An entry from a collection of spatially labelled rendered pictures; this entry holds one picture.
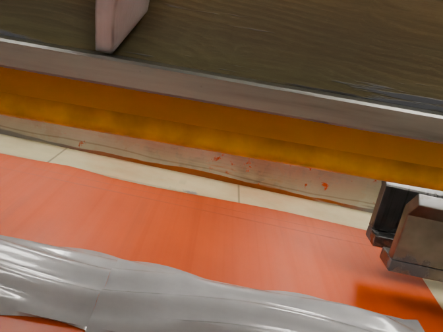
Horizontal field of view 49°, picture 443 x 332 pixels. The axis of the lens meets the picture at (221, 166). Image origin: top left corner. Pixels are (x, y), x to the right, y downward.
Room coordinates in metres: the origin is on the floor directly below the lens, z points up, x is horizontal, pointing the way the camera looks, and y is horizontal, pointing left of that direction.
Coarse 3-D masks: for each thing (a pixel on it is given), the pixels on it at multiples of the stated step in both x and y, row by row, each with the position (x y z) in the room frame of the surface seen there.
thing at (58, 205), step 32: (0, 160) 0.37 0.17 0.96; (32, 160) 0.39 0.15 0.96; (0, 192) 0.31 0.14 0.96; (32, 192) 0.32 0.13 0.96; (64, 192) 0.33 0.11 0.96; (96, 192) 0.35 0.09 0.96; (128, 192) 0.36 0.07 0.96; (0, 224) 0.27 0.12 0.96; (32, 224) 0.28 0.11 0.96; (64, 224) 0.28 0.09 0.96; (96, 224) 0.29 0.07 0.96; (128, 224) 0.31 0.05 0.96; (0, 320) 0.18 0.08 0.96; (32, 320) 0.19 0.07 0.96
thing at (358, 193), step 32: (0, 128) 0.44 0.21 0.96; (32, 128) 0.44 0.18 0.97; (64, 128) 0.44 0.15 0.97; (128, 160) 0.44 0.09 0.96; (160, 160) 0.44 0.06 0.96; (192, 160) 0.44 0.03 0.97; (224, 160) 0.44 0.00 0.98; (256, 160) 0.44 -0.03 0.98; (288, 192) 0.45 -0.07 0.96; (320, 192) 0.45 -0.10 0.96; (352, 192) 0.45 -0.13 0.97
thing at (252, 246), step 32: (160, 192) 0.38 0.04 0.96; (160, 224) 0.32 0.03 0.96; (192, 224) 0.33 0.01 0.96; (224, 224) 0.34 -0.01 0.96; (256, 224) 0.36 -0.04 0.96; (288, 224) 0.37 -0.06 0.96; (320, 224) 0.39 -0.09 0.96; (128, 256) 0.26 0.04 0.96; (160, 256) 0.27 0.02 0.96; (192, 256) 0.28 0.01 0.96; (224, 256) 0.29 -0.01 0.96; (256, 256) 0.30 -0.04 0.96; (288, 256) 0.31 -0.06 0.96; (320, 256) 0.32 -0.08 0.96; (352, 256) 0.34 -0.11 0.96; (256, 288) 0.26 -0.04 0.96; (288, 288) 0.27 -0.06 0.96; (320, 288) 0.28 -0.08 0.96; (352, 288) 0.29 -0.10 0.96; (384, 288) 0.30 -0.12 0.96; (416, 288) 0.31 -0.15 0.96
